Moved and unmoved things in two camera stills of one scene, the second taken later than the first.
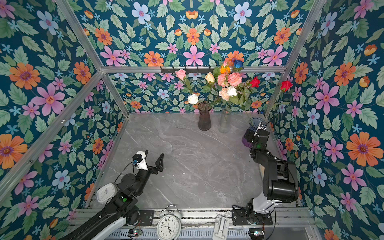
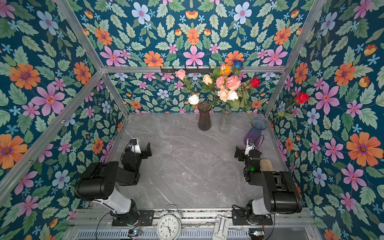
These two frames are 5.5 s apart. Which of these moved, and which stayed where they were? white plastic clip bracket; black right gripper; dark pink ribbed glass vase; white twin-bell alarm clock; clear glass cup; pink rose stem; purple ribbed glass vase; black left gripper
Moved: black right gripper; black left gripper
Stayed: purple ribbed glass vase; clear glass cup; white plastic clip bracket; white twin-bell alarm clock; pink rose stem; dark pink ribbed glass vase
